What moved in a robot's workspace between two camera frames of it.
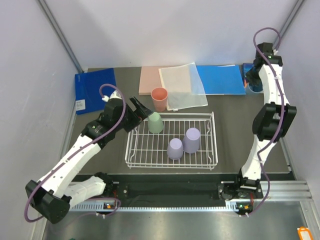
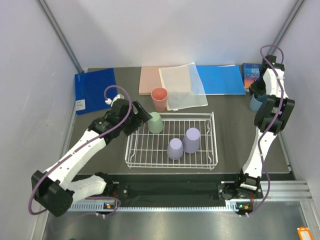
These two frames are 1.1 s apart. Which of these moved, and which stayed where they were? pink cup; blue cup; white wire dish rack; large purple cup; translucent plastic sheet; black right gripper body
Moved: black right gripper body; blue cup
Stayed: white wire dish rack; pink cup; translucent plastic sheet; large purple cup
